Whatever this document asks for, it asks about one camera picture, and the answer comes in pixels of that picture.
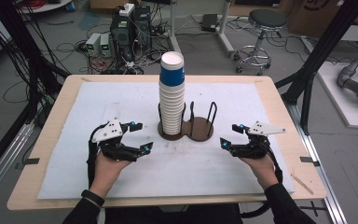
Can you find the person's dark clothing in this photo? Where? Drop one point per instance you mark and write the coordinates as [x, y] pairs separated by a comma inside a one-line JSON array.
[[174, 216]]

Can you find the white desk leg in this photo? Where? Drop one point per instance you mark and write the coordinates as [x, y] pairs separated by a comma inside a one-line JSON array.
[[174, 28], [225, 28]]

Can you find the black box on floor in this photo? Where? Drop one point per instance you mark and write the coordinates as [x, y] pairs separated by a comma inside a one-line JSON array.
[[209, 22]]

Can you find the black wristband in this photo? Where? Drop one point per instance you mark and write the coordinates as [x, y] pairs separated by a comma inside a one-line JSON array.
[[92, 197]]

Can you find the aluminium rail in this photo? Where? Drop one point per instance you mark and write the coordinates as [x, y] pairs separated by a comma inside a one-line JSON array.
[[3, 168], [320, 174]]

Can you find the white table mat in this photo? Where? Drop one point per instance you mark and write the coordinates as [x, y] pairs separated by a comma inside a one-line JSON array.
[[183, 174]]

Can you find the person's right hand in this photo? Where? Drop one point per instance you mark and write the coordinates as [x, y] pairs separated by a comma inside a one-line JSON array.
[[264, 171]]

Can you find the grey power supply unit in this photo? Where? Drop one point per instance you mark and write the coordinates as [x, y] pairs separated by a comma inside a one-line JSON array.
[[93, 43], [105, 45]]

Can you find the wooden table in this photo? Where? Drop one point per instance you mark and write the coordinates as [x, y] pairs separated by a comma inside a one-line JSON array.
[[273, 102]]

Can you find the white power adapter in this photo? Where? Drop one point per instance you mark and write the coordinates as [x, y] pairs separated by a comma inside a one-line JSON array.
[[126, 10]]

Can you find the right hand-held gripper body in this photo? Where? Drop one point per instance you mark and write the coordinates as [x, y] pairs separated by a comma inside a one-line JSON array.
[[258, 144]]

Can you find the person's left hand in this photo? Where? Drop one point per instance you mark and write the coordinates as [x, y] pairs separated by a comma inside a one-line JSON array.
[[105, 174]]

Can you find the black tape strip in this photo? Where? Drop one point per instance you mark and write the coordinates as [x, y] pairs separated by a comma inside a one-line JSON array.
[[31, 161], [309, 160]]

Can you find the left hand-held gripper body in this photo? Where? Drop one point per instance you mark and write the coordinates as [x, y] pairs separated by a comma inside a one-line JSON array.
[[110, 132]]

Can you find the black round stool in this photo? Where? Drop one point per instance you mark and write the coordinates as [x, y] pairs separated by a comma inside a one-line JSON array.
[[267, 18]]

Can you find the white floor platform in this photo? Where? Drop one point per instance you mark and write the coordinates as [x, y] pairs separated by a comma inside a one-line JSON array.
[[348, 109]]

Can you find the brown cup holder rack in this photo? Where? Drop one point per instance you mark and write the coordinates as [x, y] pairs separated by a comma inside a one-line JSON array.
[[199, 129]]

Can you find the blue and white paper cup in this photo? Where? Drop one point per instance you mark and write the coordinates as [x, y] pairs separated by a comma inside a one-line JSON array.
[[172, 74]]

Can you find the stack of white paper cups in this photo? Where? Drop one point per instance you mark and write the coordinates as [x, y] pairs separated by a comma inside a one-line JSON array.
[[171, 109]]

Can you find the black computer tower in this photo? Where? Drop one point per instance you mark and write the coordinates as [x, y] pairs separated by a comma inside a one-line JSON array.
[[143, 25], [121, 34]]

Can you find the white round table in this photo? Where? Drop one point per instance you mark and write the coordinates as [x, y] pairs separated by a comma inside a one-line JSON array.
[[52, 5]]

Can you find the cardboard box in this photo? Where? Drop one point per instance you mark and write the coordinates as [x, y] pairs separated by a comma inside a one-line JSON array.
[[323, 15]]

